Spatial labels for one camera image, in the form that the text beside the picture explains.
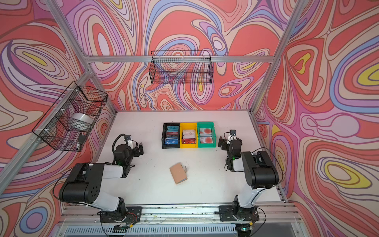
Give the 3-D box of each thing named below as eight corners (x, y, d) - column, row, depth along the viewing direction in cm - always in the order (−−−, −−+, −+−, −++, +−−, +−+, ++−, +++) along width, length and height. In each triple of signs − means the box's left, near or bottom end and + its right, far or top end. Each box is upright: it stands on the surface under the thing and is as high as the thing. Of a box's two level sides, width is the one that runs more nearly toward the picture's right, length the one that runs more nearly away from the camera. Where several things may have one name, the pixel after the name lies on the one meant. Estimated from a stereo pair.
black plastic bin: (161, 148, 98) (160, 144, 94) (165, 125, 111) (164, 121, 107) (179, 148, 98) (179, 144, 94) (181, 125, 111) (180, 121, 107)
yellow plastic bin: (179, 148, 98) (179, 143, 93) (180, 127, 109) (180, 122, 105) (197, 148, 98) (197, 143, 93) (196, 127, 109) (197, 122, 105)
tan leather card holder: (175, 184, 85) (175, 183, 84) (169, 167, 92) (169, 166, 90) (188, 178, 87) (188, 177, 86) (180, 162, 94) (180, 161, 92)
